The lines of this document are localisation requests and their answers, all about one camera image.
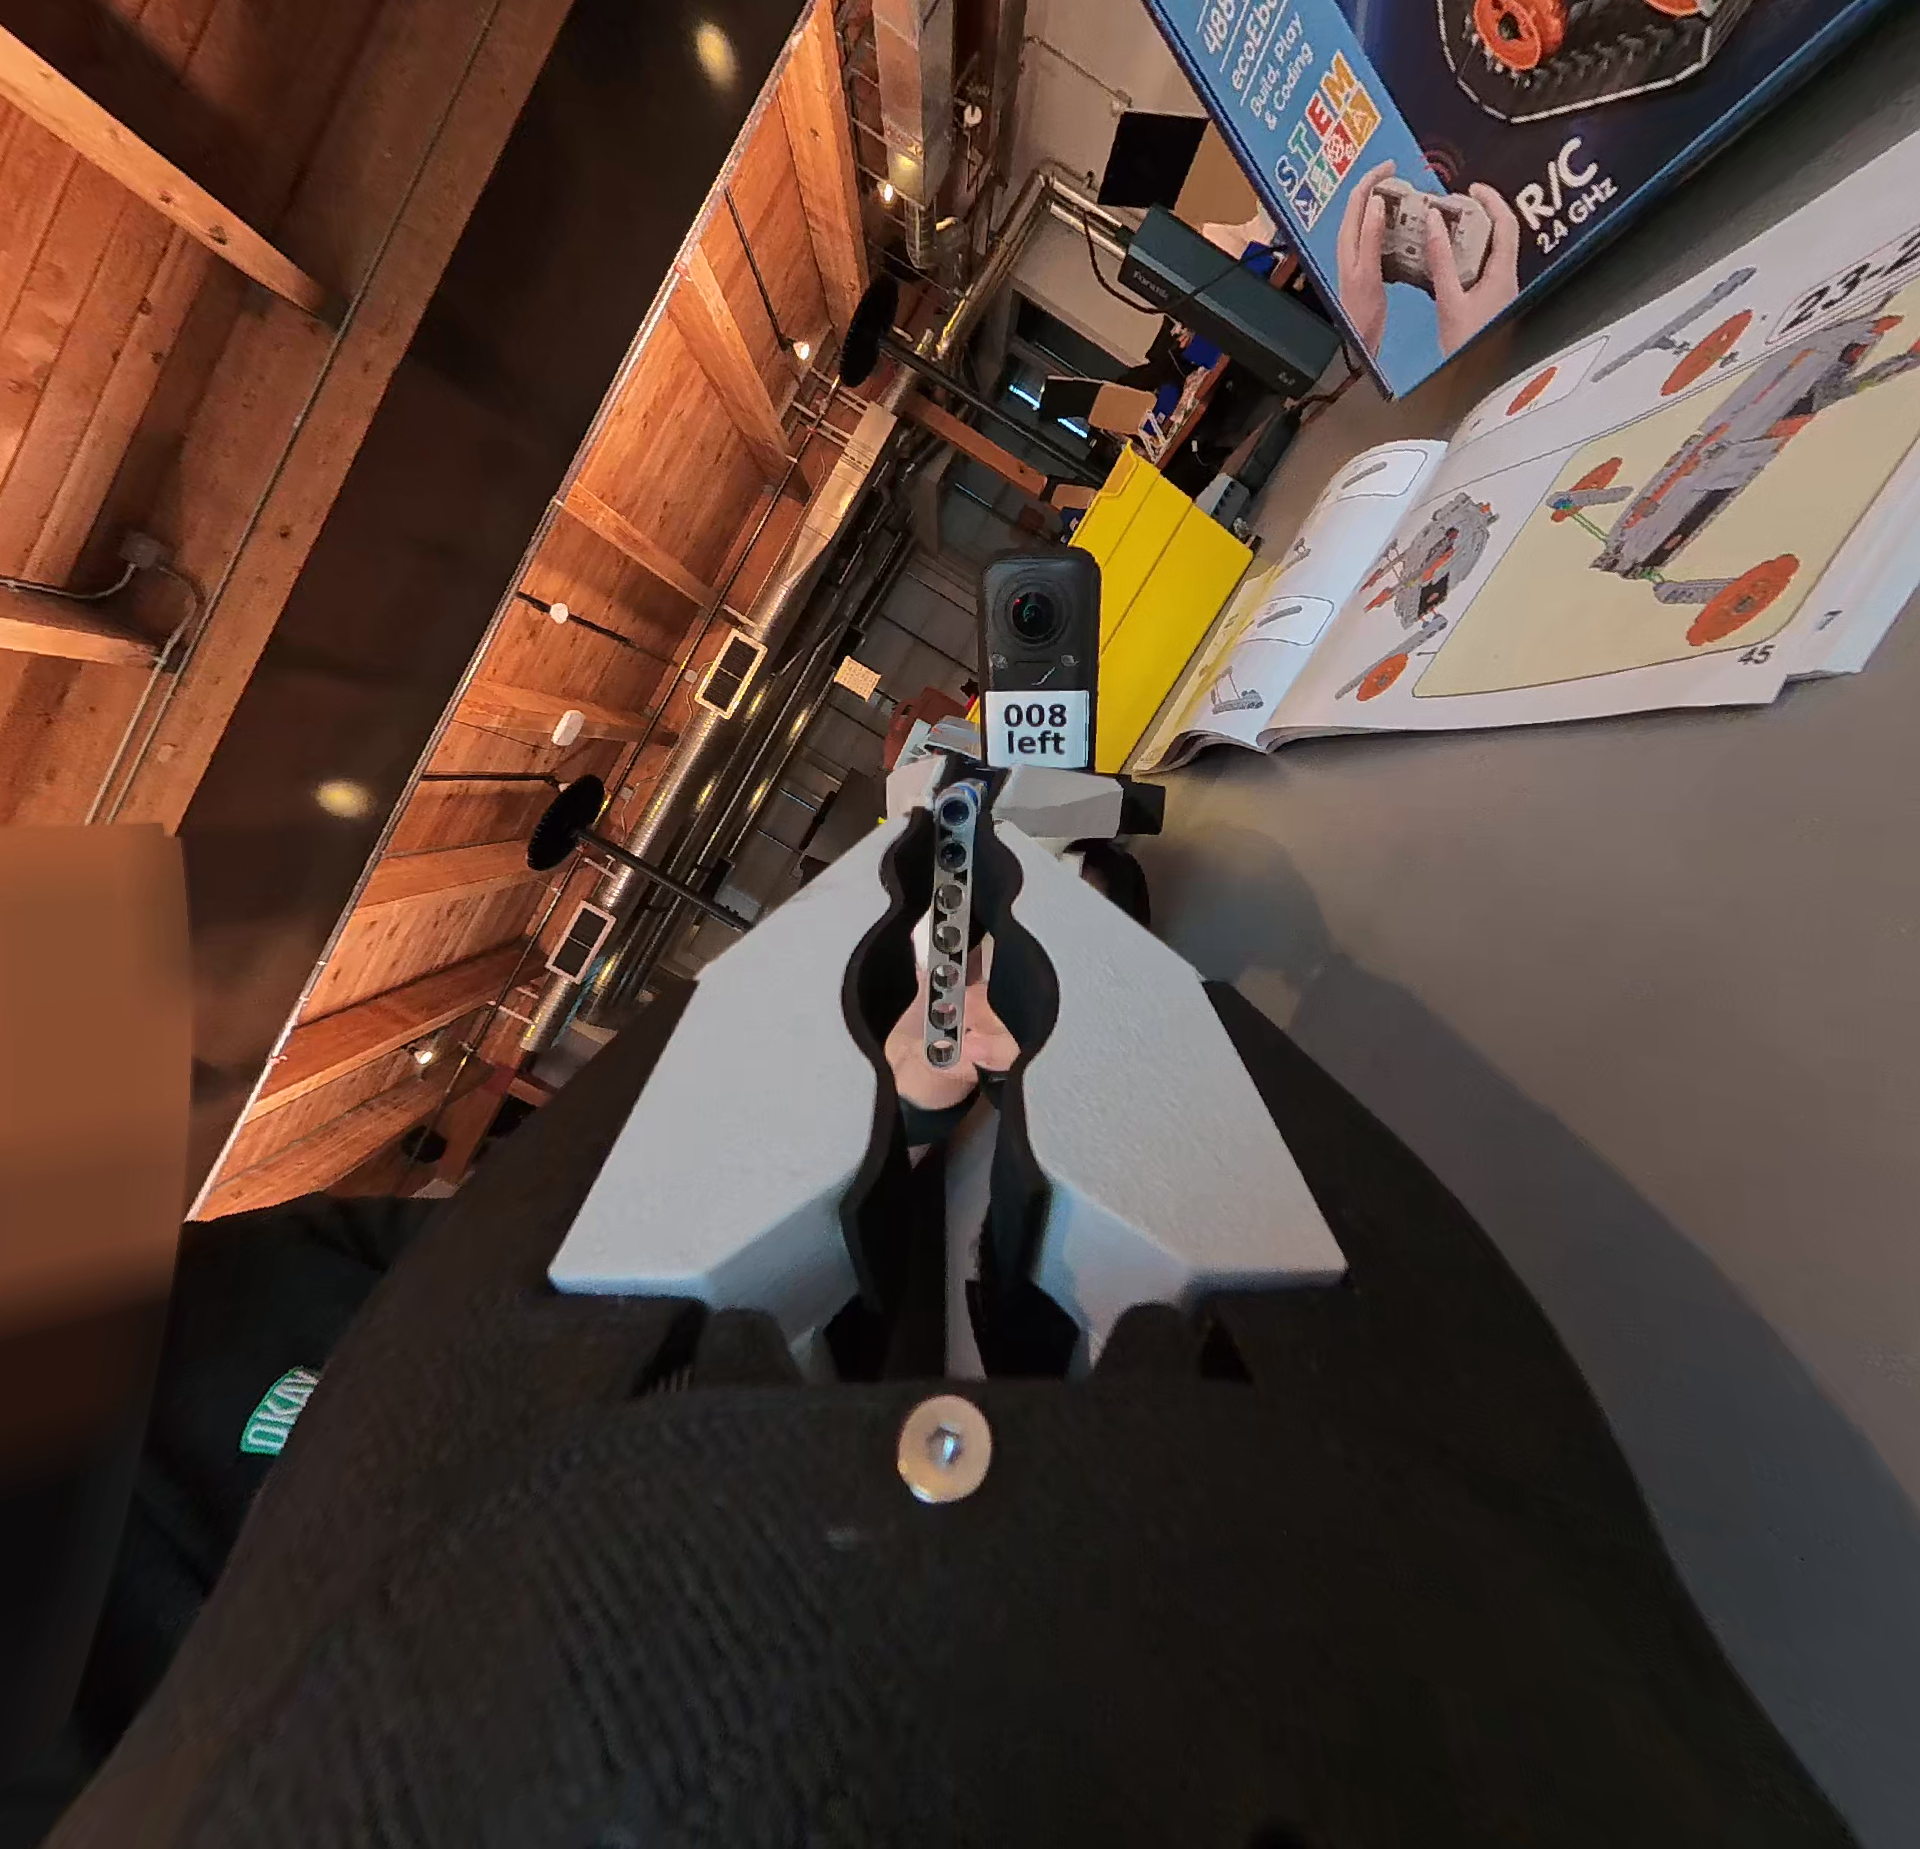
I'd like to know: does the person's left hand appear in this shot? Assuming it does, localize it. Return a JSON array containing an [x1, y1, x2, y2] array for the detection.
[[886, 956, 1026, 1099]]

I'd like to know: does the open instruction booklet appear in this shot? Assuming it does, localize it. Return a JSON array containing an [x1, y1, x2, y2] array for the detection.
[[1132, 138, 1920, 774]]

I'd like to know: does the robot kit box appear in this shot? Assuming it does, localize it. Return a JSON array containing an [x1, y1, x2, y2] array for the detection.
[[1101, 0, 1920, 399]]

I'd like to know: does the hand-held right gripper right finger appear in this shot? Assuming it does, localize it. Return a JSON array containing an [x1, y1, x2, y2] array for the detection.
[[976, 811, 1347, 1383]]

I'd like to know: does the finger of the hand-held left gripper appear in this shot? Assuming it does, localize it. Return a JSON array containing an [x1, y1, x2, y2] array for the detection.
[[992, 769, 1130, 849]]

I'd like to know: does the grey desk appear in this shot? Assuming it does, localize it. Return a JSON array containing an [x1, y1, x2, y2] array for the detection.
[[1124, 123, 1920, 1806]]

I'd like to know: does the grey holed building beam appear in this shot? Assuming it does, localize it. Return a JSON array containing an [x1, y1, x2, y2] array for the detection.
[[922, 791, 992, 1072]]

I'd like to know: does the dark green case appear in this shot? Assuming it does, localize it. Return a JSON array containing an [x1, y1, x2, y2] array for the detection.
[[1116, 207, 1342, 397]]

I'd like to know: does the yellow plastic bin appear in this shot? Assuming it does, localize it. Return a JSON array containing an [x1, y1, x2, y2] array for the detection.
[[1068, 442, 1255, 771]]

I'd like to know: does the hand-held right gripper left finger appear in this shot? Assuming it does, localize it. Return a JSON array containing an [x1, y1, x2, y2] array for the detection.
[[550, 814, 922, 1383]]

